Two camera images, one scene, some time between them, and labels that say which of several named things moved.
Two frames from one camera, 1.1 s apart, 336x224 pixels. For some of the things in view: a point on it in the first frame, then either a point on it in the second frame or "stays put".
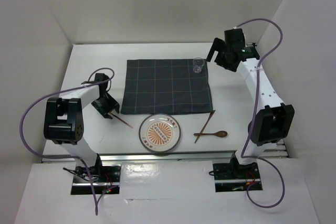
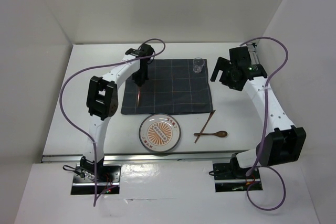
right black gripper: (218, 44) → (223, 64)
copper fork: (120, 119) → (138, 98)
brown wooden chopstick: (211, 114) stays put
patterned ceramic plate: (159, 132) stays put
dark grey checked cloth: (165, 86) stays put
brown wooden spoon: (220, 134) stays put
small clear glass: (198, 64) stays put
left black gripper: (113, 104) → (140, 80)
